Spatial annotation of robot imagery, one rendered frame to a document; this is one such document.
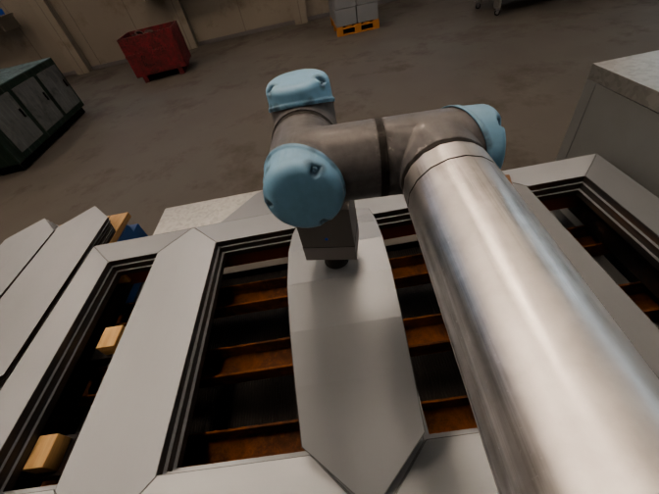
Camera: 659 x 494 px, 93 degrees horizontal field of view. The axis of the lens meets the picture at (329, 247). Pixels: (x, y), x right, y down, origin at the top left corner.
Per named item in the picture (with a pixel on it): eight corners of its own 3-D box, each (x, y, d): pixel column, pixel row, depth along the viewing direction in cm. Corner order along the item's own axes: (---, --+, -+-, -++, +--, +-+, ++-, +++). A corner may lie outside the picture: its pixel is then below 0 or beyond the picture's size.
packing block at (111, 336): (115, 334, 86) (105, 327, 83) (131, 331, 86) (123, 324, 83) (105, 355, 82) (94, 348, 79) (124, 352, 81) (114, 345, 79)
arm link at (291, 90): (255, 98, 32) (265, 72, 38) (283, 187, 40) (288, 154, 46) (331, 83, 31) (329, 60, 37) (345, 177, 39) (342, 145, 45)
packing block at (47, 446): (51, 440, 68) (35, 435, 66) (72, 437, 68) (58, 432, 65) (34, 473, 64) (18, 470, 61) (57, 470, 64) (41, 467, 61)
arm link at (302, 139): (384, 150, 24) (368, 97, 32) (244, 170, 25) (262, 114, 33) (385, 225, 30) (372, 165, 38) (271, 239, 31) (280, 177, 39)
